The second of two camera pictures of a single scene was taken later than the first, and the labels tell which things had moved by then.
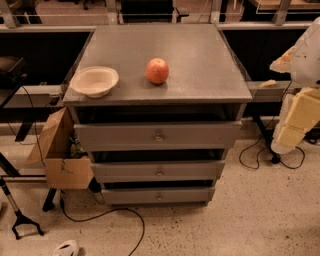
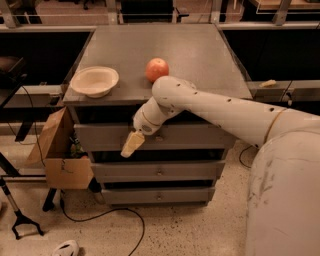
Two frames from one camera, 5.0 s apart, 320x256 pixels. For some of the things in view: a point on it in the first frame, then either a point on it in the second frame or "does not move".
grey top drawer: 155,136 does not move
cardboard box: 66,166 does not move
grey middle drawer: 157,171 does not move
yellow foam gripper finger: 305,112 → 134,141
